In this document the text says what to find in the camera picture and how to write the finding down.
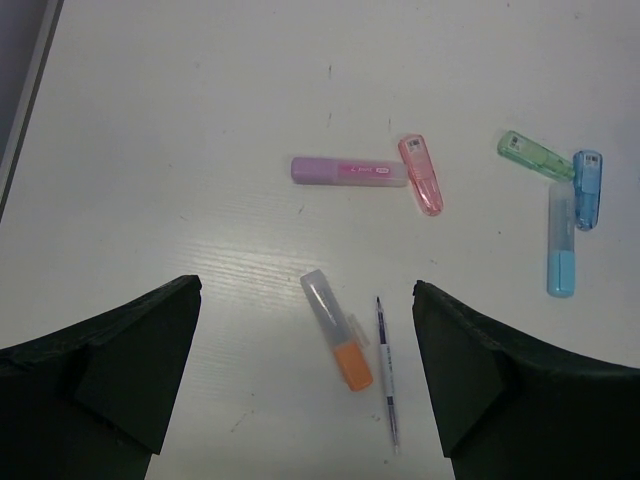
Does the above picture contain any thin ballpoint pen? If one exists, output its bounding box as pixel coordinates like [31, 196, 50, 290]
[376, 297, 400, 455]

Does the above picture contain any light blue highlighter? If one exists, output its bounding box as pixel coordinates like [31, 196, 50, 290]
[547, 182, 576, 298]

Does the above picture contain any green correction tape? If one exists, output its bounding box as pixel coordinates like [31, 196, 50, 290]
[497, 130, 574, 182]

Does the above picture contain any orange highlighter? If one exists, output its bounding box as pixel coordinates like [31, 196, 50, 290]
[300, 270, 373, 392]

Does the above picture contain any purple pink highlighter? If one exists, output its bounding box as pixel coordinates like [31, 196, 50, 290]
[290, 157, 409, 187]

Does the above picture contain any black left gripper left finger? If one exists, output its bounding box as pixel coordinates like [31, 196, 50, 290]
[1, 275, 202, 479]

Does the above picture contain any blue correction tape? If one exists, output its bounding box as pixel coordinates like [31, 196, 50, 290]
[573, 150, 603, 231]

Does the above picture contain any pink correction tape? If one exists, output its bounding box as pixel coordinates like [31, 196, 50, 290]
[398, 134, 444, 216]

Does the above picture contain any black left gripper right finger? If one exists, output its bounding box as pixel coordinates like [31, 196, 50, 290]
[412, 281, 639, 479]

